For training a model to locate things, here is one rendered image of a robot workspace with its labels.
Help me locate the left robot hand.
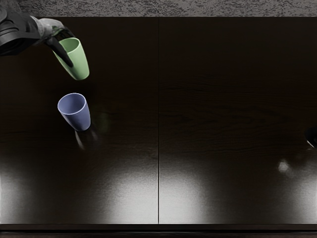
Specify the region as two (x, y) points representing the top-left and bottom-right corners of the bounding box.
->
(30, 15), (78, 68)

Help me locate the green plastic cup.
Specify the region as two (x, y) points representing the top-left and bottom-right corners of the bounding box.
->
(53, 38), (90, 81)

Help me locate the blue plastic cup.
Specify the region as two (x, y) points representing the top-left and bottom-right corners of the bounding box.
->
(57, 93), (91, 132)

